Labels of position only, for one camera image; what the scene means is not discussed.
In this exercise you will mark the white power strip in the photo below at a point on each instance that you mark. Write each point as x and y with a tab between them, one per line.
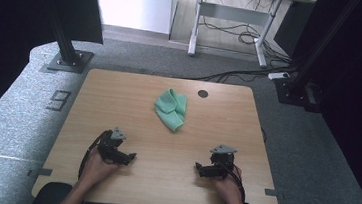
278	76

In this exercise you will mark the grey tape strip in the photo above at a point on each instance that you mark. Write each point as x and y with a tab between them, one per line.
272	192
40	172

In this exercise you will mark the grey tape floor marking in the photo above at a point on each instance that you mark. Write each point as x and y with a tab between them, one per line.
64	93

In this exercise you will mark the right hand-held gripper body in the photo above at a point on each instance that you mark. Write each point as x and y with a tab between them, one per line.
223	161

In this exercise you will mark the green cloth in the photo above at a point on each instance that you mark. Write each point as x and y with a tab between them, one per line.
170	109

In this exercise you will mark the person's left hand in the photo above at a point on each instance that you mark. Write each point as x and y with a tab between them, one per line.
95	170

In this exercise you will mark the black metal stand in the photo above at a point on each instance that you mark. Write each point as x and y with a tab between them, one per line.
72	63
290	92

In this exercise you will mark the white desk frame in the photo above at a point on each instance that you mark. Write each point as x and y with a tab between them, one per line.
234	15

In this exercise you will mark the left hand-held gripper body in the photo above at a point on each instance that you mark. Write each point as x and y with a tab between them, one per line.
109	145

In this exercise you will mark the person's right hand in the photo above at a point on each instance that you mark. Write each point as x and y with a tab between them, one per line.
229	187

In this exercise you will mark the white panel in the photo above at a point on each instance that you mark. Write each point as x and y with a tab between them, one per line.
135	0

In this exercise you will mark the dark round table grommet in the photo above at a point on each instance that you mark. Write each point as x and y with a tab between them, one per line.
203	93

